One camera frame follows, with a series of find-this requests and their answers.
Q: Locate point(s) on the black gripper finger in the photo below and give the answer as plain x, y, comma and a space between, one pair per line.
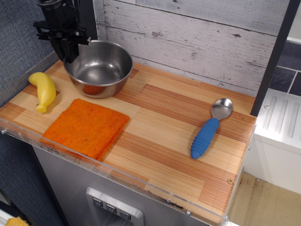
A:
70, 50
57, 48

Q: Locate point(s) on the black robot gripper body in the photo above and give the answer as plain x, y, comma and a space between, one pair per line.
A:
61, 24

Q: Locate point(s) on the silver metal bowl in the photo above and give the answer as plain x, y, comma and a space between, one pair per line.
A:
101, 69

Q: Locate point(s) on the yellow plastic banana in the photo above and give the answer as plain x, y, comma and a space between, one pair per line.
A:
46, 90

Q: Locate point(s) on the orange folded cloth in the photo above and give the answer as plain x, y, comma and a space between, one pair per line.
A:
86, 128

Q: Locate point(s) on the clear acrylic front guard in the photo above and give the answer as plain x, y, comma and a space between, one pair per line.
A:
198, 212

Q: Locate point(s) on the silver toy cabinet front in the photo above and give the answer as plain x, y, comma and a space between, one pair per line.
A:
69, 178

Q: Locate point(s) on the grey button dispenser panel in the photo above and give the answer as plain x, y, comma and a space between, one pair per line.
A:
109, 211

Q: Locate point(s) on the yellow object bottom left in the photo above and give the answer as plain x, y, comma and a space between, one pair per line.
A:
16, 222

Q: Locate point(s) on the white toy sink unit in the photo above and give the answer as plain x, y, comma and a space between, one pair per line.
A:
274, 153

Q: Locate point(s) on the dark left frame post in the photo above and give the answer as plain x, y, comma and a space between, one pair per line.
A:
86, 16

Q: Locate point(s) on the dark frame post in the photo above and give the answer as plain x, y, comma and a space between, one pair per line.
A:
275, 55
86, 16

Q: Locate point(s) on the blue handled metal spoon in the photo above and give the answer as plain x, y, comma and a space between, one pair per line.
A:
220, 110

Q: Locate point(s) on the dark right frame post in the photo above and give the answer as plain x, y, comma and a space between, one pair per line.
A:
275, 55

